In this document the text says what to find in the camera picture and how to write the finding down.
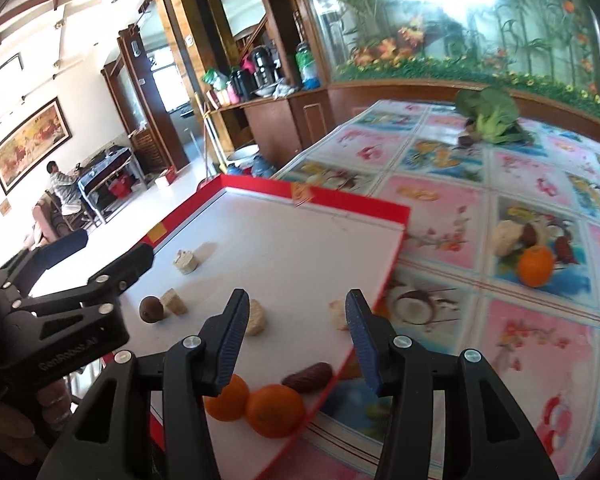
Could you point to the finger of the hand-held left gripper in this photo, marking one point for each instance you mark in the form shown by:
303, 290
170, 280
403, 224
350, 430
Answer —
130, 260
55, 256

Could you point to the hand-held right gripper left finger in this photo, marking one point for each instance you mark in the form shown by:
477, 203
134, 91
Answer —
227, 345

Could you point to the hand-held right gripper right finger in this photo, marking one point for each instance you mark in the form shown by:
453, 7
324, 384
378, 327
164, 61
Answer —
365, 345

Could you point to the beige lumpy food piece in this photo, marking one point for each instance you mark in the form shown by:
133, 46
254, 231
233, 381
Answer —
509, 237
339, 314
174, 301
185, 261
255, 317

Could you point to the brown round fruit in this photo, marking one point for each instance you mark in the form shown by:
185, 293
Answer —
150, 308

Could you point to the orange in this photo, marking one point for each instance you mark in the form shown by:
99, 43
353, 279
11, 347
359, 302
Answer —
275, 410
535, 266
232, 402

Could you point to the dark red date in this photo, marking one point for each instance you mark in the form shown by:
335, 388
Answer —
307, 377
530, 234

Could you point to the white tray with red rim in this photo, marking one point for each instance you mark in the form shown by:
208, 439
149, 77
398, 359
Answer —
290, 240

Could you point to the person's left hand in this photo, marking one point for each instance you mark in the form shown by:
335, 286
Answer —
52, 402

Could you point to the armchair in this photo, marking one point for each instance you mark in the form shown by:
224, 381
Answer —
45, 222

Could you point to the red basket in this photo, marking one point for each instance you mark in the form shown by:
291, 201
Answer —
120, 187

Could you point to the table with blue cloth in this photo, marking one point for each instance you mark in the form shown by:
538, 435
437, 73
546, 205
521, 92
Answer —
105, 165

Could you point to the white basin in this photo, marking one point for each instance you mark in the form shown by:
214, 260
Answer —
245, 154

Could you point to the blue water jug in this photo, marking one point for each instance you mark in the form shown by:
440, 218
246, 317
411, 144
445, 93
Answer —
262, 166

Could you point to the printed plastic tablecloth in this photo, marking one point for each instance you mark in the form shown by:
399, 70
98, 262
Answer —
530, 360

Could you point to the pink cup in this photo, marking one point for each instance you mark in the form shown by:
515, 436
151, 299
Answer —
231, 94

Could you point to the green bag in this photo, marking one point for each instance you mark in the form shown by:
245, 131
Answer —
214, 79

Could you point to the black thermos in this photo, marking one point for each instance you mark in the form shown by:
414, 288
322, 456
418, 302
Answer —
240, 85

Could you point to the wooden partition cabinet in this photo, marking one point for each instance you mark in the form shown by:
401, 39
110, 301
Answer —
305, 115

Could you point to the black kettle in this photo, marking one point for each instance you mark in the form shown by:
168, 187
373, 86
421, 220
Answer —
262, 65

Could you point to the green broccoli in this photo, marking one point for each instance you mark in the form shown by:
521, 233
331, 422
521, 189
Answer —
490, 115

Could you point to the green plastic bottle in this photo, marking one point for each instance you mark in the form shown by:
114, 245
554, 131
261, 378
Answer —
306, 65

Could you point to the fish tank with plants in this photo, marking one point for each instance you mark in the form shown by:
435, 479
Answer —
430, 25

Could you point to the framed wall painting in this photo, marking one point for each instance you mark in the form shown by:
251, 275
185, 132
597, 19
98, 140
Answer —
30, 145

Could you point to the wooden door frame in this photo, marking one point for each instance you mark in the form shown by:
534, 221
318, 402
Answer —
130, 90

